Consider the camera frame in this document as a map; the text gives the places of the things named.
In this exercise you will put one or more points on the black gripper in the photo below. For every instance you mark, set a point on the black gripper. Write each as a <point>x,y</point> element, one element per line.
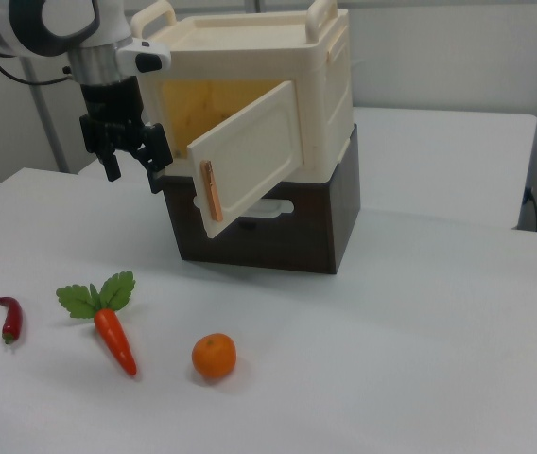
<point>110,116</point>

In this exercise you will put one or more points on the cream cabinet door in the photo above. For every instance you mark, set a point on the cream cabinet door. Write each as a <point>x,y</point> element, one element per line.
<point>249,156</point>

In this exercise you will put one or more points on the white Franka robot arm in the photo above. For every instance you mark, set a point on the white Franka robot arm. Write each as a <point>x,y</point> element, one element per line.
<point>32,19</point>

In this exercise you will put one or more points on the cream plastic cabinet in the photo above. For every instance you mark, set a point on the cream plastic cabinet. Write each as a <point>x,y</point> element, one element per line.
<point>259,85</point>

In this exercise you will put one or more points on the toy carrot with leaves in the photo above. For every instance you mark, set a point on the toy carrot with leaves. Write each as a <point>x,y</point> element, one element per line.
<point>108,321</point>

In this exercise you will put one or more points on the dark brown box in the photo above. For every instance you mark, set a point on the dark brown box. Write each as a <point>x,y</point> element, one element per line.
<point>297,222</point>

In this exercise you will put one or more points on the red chili pepper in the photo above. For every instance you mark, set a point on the red chili pepper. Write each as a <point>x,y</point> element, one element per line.
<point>12,321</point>

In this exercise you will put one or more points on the orange tangerine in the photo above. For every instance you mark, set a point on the orange tangerine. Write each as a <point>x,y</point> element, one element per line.
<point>213,355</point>

